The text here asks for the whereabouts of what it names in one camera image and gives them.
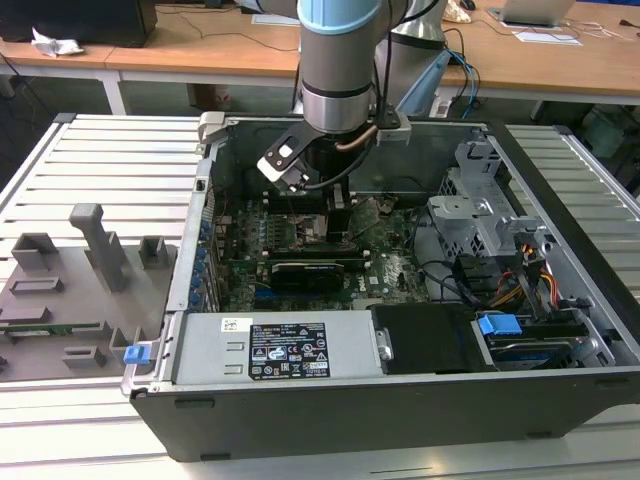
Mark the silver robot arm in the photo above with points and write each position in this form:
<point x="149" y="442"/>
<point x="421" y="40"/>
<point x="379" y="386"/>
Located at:
<point x="335" y="65"/>

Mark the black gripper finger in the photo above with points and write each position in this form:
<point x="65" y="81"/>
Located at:
<point x="338" y="220"/>

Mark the blue case latch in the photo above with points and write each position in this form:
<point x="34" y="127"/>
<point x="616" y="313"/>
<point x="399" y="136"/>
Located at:
<point x="136" y="355"/>

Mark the black plastic shroud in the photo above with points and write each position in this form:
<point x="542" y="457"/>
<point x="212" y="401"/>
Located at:
<point x="430" y="340"/>

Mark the black RAM slot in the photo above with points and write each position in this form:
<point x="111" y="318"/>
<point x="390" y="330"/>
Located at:
<point x="320" y="254"/>
<point x="300" y="204"/>

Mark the silver laptop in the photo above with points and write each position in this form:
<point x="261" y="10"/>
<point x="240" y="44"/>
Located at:
<point x="535" y="10"/>

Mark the silver drive cage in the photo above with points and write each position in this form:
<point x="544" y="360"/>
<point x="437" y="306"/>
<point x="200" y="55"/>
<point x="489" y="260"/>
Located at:
<point x="460" y="215"/>

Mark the white paper sheet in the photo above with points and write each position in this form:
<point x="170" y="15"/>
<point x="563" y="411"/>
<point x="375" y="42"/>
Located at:
<point x="547" y="37"/>

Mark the grey parts rack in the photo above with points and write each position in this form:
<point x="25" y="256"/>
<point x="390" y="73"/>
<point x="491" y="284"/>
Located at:
<point x="75" y="300"/>

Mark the green RAM stick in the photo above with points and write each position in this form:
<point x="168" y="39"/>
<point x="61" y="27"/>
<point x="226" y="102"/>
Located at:
<point x="65" y="328"/>

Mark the CPU with silver top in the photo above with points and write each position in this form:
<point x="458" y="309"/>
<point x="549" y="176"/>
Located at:
<point x="312" y="227"/>

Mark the pale blue teach pendant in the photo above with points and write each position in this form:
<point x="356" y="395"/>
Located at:
<point x="425" y="85"/>

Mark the black box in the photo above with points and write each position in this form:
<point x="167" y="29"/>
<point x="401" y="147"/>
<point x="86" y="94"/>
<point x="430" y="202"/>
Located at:
<point x="75" y="20"/>

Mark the white crumpled object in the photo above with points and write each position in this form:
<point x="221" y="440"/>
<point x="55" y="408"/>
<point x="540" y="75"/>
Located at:
<point x="459" y="12"/>

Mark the silver power supply unit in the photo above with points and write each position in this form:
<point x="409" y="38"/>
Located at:
<point x="200" y="350"/>

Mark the green motherboard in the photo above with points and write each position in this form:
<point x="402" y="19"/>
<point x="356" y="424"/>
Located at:
<point x="390" y="270"/>

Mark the brown cardboard box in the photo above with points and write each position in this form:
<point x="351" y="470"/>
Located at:
<point x="212" y="95"/>

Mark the crumpled white paper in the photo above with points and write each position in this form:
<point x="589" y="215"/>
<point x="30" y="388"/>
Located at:
<point x="55" y="46"/>

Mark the wooden desk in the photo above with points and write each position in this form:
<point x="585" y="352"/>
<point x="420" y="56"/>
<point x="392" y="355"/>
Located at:
<point x="200" y="55"/>

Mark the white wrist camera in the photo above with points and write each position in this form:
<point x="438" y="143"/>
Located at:
<point x="275" y="167"/>

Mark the hard disk in blue carrier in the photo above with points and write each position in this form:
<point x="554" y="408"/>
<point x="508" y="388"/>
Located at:
<point x="500" y="330"/>

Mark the CPU socket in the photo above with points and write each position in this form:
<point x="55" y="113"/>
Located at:
<point x="302" y="242"/>

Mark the black open PC case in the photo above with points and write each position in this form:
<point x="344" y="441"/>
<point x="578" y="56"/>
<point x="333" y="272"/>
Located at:
<point x="350" y="425"/>

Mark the black graphics card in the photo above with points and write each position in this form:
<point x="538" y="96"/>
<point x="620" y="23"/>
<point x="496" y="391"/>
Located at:
<point x="305" y="277"/>

